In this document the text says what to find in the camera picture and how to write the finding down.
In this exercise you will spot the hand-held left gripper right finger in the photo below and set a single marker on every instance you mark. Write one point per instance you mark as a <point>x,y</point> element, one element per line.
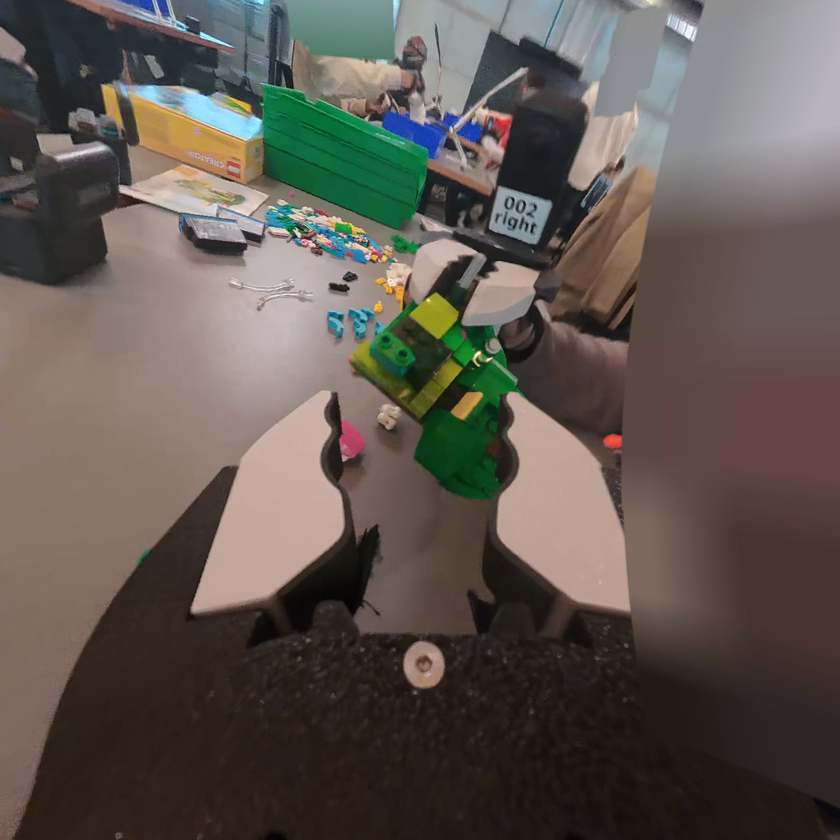
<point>558,525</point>

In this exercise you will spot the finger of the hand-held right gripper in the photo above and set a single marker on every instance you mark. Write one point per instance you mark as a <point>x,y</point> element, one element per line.
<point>430,262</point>
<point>502,295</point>

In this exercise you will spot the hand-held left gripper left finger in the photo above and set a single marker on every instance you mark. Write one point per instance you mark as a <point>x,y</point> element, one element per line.
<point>282,518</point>

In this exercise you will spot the green lego model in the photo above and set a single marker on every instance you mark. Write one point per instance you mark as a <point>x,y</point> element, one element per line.
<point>453,453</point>

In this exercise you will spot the white flower lego piece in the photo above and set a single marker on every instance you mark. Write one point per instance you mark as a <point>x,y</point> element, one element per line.
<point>389,417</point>

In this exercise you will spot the person's right forearm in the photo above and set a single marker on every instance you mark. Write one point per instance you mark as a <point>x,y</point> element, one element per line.
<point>577,374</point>

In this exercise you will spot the small green lego piece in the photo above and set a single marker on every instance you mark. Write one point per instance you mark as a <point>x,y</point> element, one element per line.
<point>405,244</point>

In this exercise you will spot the group of turquoise lego pieces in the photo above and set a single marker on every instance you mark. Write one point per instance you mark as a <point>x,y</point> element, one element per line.
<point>361,318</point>

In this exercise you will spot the pink white lego assembly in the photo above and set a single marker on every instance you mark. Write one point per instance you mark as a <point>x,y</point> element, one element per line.
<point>352,441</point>

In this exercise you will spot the pile of mixed lego pieces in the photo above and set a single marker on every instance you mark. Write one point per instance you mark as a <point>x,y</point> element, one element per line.
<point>321,226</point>

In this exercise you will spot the lego instruction booklet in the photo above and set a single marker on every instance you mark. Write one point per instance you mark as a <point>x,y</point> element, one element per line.
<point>197,190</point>

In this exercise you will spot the yellow lego box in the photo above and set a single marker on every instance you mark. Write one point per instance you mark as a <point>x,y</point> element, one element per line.
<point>184,124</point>

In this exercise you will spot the person's right hand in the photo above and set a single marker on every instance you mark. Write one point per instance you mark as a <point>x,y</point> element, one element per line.
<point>518,334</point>

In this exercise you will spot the black monitor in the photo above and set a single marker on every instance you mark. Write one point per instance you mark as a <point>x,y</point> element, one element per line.
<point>492,65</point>

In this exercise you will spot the tan coat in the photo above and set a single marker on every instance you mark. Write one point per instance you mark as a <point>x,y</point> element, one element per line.
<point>604,249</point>

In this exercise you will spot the blue storage bin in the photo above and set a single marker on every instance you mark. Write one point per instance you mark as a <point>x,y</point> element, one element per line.
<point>420,134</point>

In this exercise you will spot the stack of green plastic bins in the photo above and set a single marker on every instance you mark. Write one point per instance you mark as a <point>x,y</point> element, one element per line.
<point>341,164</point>

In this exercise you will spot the wooden topped desk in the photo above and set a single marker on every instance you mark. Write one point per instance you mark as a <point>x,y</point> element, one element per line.
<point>197,36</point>

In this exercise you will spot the black slim device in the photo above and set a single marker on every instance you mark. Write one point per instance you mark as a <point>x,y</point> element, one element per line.
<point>126,118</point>

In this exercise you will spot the black charging dock with batteries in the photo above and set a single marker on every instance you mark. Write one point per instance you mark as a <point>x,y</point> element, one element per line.
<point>92,123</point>

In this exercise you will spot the black charger case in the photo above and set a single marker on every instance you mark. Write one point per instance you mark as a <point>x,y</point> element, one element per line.
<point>59,216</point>

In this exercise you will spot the black camera battery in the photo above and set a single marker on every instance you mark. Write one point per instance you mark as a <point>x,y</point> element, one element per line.
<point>213,231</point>
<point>246,224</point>

